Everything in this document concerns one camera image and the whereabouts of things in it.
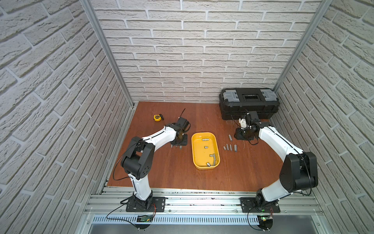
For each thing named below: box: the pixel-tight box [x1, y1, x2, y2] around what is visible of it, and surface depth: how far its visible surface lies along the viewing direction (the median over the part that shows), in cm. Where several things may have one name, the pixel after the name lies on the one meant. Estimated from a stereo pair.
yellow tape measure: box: [153, 114, 165, 122], surface depth 111 cm
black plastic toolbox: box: [219, 87, 281, 121], surface depth 102 cm
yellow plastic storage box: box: [191, 131, 221, 170], surface depth 94 cm
